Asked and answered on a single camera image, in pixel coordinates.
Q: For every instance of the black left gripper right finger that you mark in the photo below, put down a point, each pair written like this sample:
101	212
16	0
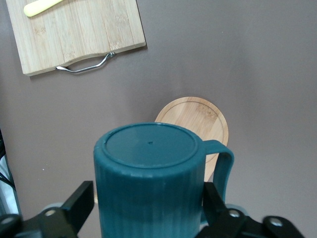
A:
218	210

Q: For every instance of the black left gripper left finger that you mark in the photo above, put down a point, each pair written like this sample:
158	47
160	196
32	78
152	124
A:
74	210

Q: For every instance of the wooden mug tree stand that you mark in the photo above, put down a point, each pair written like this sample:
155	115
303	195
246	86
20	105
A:
198	116

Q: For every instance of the brown table cover mat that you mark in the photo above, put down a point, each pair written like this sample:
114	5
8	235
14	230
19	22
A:
247	62

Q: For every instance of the yellow plastic fork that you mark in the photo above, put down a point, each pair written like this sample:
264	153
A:
34	10

